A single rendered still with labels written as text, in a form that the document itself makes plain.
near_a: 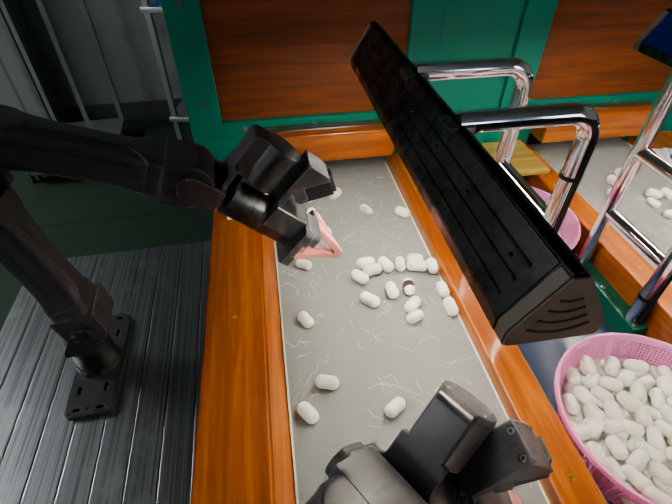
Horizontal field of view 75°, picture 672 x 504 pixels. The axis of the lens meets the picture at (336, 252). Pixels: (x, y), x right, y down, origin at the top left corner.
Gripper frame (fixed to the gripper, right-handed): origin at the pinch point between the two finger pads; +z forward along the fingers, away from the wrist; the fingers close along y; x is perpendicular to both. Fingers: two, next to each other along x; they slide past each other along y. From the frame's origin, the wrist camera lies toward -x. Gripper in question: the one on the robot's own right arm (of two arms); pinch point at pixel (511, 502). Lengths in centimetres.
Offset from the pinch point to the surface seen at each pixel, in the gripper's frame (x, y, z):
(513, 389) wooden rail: -4.7, 13.3, 4.5
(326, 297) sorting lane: 12.1, 36.7, -11.4
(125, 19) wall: 77, 287, -68
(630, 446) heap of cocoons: -10.8, 4.7, 17.1
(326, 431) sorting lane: 14.3, 12.6, -14.1
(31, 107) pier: 151, 269, -91
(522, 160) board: -25, 70, 26
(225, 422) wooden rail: 20.9, 14.8, -25.6
